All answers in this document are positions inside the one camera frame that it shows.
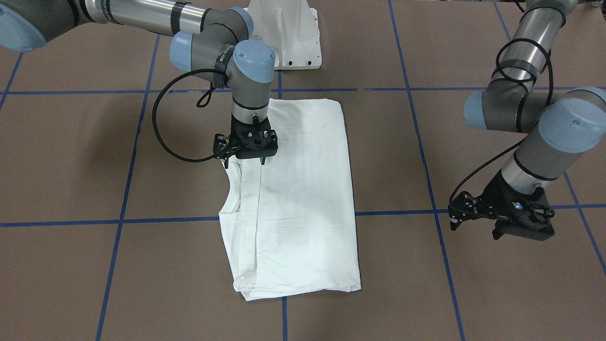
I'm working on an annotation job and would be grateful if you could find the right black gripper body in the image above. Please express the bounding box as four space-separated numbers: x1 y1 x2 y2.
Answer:
214 117 278 160

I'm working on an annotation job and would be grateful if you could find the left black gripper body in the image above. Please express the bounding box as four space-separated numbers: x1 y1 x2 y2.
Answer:
448 172 555 241

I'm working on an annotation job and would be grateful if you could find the white printed t-shirt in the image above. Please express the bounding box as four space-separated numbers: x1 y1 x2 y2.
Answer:
219 99 362 301

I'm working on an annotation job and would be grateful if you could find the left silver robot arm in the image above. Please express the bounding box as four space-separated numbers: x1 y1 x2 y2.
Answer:
448 0 606 241

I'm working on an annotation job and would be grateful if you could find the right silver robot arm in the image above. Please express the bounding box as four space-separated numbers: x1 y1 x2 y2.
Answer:
0 0 278 168

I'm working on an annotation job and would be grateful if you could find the white central pedestal column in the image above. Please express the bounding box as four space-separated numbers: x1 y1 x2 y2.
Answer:
247 0 322 71

